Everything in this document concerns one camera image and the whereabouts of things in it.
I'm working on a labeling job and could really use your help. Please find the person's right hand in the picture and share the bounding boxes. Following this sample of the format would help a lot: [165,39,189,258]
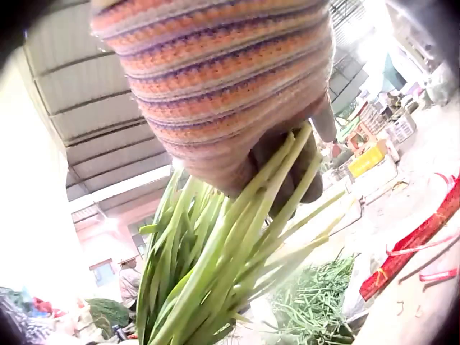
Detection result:
[90,0,339,217]

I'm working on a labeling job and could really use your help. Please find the person's right thumb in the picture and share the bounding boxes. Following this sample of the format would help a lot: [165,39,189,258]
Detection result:
[310,103,339,143]

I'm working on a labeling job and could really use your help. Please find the person's right fingers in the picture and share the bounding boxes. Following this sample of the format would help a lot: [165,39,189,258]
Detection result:
[248,126,325,217]

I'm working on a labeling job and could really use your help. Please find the bunch of green leafy stalks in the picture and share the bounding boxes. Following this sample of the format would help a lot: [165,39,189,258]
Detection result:
[136,121,360,345]

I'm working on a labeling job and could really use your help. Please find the orange plastic stool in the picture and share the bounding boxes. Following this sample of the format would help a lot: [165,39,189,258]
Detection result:
[346,124,375,157]

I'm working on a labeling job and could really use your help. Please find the yellow plastic crate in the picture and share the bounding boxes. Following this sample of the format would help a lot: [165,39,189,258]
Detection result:
[347,145,386,178]

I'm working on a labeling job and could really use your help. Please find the white plastic crate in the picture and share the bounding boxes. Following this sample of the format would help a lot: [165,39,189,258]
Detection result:
[386,111,418,145]

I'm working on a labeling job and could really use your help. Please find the white filled sack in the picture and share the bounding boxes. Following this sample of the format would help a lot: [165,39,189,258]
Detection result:
[425,64,454,107]

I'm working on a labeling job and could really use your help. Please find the pile of green vegetable stalks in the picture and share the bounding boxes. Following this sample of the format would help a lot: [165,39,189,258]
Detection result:
[268,253,362,344]

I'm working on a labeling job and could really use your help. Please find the red mesh sack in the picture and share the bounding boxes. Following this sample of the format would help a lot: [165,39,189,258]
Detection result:
[359,172,460,302]

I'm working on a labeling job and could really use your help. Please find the pink ribbon strip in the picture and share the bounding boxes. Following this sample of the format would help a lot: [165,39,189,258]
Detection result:
[418,268,459,283]
[386,230,460,256]

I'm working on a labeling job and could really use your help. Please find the dark green vegetable heap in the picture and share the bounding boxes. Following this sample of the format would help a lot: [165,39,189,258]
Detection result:
[86,298,130,336]

